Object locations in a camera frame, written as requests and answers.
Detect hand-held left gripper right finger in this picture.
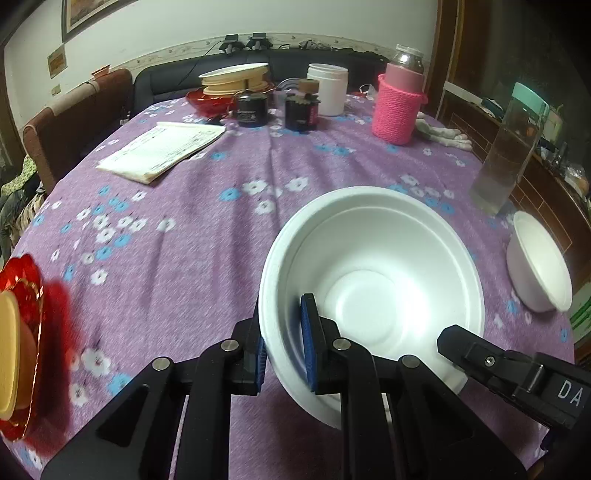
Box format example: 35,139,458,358
299,292,529,480

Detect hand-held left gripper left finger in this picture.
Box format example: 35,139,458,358
41,295,269,480

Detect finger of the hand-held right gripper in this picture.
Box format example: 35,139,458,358
437,324,539,401

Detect large white foam bowl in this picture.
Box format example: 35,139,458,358
259,186,485,430

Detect beige bowl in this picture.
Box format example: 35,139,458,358
0,292,38,421
202,76,269,97

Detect red plate with gold rim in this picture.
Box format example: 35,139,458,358
0,255,81,444

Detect green and white carton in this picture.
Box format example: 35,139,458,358
570,291,591,342

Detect small white foam bowl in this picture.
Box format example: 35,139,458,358
506,211,574,313

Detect purple floral tablecloth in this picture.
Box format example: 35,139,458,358
0,90,578,480

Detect clear bottle with teal lid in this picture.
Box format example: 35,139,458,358
470,82,550,215

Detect dark jar with cork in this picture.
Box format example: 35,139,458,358
284,78,321,134

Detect white work gloves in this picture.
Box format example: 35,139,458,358
413,117,474,151

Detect black round jar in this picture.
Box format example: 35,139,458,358
233,90,271,127

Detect wooden cabinet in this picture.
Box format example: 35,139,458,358
443,80,591,259

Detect bottle in pink knitted sleeve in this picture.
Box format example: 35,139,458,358
372,45,426,146

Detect stack of white papers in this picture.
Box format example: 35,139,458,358
96,121,227,185

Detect white plastic jar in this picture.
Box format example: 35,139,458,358
307,63,349,117

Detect dark red glass plate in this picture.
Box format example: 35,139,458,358
186,83,278,116

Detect cream bowl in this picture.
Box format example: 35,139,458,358
198,63,271,81

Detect patterned cloth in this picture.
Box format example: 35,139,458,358
0,185,47,254

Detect black leather sofa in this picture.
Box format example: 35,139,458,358
133,46,393,116

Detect green jacket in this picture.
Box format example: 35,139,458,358
0,154,38,195

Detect brown chair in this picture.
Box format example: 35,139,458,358
23,68,134,195

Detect wooden door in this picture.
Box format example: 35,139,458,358
425,0,467,121

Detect small wall sign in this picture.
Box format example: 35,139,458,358
47,45,65,78

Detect framed wall picture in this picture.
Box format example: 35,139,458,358
61,0,139,43

